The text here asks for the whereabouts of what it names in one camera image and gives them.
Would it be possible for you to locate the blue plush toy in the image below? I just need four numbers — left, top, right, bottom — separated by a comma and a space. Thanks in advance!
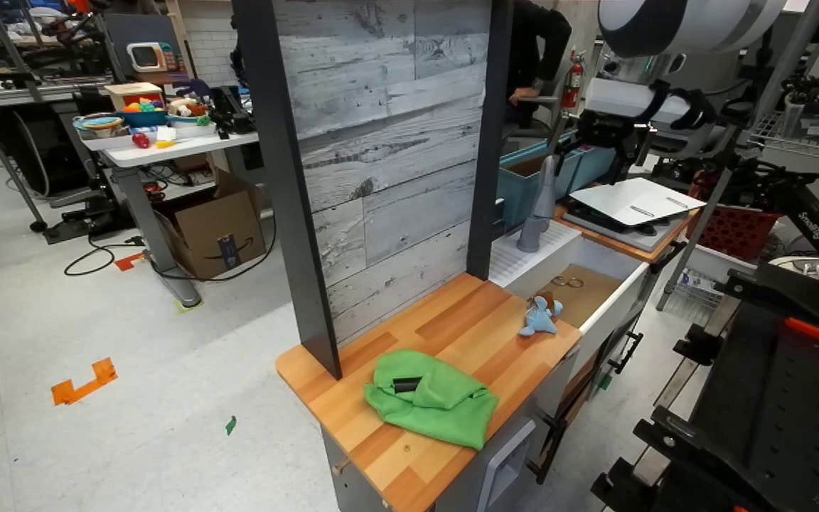
521, 292, 564, 339

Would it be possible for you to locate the dark left frame post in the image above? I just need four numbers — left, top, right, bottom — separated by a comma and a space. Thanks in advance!
233, 0, 341, 377

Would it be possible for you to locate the grey faucet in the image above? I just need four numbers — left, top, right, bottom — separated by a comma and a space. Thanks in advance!
519, 152, 560, 253

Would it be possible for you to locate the teal storage bin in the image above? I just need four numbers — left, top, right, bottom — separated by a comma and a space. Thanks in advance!
497, 148, 581, 229

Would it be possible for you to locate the toy pile on desk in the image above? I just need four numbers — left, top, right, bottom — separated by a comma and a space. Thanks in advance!
72, 79, 214, 145

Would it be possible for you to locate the black cabinet handle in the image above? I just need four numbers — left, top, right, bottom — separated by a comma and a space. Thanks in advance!
610, 330, 642, 374

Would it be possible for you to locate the dark right frame post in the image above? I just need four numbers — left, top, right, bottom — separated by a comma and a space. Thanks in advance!
466, 0, 514, 279

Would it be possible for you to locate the red crate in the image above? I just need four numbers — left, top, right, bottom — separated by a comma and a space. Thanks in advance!
701, 204, 777, 262

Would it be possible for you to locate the black floor cable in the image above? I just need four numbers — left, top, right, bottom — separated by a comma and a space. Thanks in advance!
59, 236, 149, 279

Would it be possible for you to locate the white tray board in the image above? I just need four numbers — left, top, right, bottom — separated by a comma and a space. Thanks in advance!
573, 175, 703, 226

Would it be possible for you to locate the dark frame post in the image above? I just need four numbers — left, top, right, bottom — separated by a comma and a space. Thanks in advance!
233, 0, 341, 377
466, 0, 514, 279

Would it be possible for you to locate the black equipment cart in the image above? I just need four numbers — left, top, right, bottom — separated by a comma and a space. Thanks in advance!
591, 265, 819, 512

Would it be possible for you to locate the cardboard box on floor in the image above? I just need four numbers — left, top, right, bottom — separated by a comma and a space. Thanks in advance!
157, 174, 265, 279

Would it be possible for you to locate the white sink basin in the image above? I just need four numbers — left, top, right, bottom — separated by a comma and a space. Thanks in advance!
490, 224, 648, 356

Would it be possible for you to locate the orange floor tape marker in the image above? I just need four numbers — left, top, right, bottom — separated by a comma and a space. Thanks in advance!
52, 357, 118, 407

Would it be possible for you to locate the grey wood-pattern back panel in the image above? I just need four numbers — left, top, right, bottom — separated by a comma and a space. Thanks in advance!
274, 0, 493, 342

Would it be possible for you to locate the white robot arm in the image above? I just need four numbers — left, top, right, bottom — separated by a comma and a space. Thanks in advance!
585, 0, 787, 130

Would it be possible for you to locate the brown cardboard sheet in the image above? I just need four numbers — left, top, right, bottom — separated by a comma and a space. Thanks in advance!
547, 265, 617, 327

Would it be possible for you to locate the white desk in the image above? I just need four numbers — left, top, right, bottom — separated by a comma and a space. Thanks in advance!
81, 123, 265, 310

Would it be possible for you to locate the small retro monitor toy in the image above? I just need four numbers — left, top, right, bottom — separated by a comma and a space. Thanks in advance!
126, 43, 172, 73

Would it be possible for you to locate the green cloth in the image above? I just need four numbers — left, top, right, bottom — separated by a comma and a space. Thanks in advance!
364, 349, 497, 450

